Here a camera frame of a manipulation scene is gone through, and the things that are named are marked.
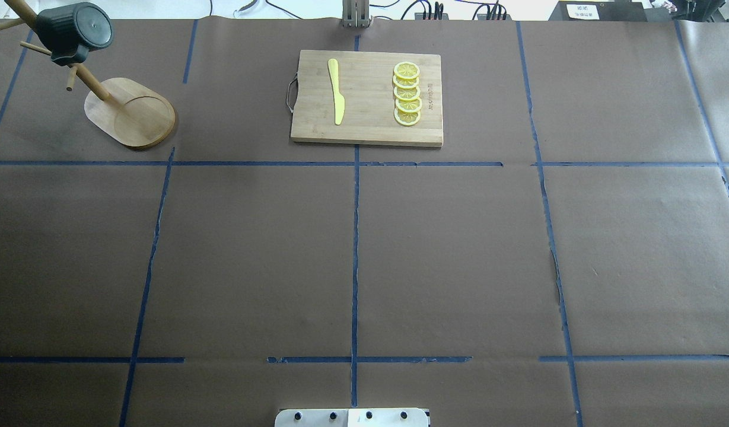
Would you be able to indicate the lemon slice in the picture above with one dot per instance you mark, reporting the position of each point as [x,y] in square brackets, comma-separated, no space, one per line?
[405,84]
[406,71]
[406,118]
[407,94]
[408,106]

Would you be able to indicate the bamboo cutting board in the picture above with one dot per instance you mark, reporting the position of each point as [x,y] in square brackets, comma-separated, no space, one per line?
[366,83]

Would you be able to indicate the aluminium frame post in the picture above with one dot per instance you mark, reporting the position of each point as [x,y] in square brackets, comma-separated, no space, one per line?
[356,14]

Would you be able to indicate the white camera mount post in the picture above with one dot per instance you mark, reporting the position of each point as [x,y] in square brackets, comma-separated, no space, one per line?
[383,416]

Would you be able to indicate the blue mug yellow inside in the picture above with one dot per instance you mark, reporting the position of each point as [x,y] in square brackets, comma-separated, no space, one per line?
[71,32]

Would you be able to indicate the yellow plastic knife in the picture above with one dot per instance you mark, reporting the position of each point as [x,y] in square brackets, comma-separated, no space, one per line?
[338,98]

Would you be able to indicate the wooden cup storage rack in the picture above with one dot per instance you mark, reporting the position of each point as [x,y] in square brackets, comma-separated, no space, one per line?
[131,113]

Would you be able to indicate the black power adapter box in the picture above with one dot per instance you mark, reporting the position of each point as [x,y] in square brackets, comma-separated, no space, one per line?
[608,11]

